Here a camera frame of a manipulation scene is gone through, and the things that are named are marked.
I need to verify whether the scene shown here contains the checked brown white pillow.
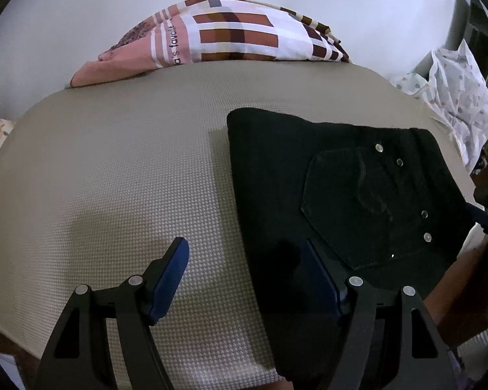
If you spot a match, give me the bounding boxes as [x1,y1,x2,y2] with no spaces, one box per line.
[70,0,352,89]

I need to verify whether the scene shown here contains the white patterned cloth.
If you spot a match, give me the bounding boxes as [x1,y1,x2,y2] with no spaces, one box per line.
[390,38,488,173]

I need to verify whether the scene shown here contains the black pants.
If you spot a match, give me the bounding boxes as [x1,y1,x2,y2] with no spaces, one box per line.
[226,108,478,383]

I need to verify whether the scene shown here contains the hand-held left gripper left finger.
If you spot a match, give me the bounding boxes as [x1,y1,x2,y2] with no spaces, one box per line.
[36,236,190,390]

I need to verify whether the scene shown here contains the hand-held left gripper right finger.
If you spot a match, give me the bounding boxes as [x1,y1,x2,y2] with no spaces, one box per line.
[304,239,462,390]

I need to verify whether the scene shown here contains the dark wooden furniture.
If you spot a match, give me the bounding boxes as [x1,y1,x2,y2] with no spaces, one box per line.
[466,0,488,98]

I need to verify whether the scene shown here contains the beige textured mattress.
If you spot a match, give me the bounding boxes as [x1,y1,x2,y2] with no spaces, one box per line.
[0,60,474,386]

